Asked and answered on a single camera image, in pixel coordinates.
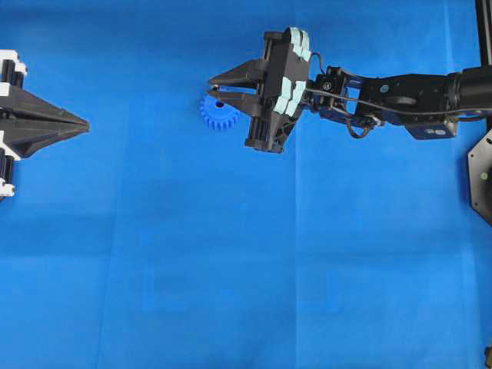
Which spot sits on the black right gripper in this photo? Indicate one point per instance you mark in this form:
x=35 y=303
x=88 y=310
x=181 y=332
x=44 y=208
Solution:
x=281 y=77

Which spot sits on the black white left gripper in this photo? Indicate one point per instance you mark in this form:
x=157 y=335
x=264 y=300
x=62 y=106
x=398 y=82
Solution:
x=21 y=138

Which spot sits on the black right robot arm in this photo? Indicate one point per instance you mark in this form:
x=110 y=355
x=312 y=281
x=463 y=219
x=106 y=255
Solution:
x=427 y=106

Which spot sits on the small blue plastic gear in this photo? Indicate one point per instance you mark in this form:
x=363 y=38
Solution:
x=217 y=115

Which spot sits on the blue cloth mat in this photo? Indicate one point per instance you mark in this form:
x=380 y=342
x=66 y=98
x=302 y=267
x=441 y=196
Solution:
x=154 y=241

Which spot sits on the black robot arm base plate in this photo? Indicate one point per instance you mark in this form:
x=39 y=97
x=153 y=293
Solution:
x=479 y=174

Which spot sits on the black aluminium frame post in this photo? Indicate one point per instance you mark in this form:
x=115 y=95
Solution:
x=483 y=32

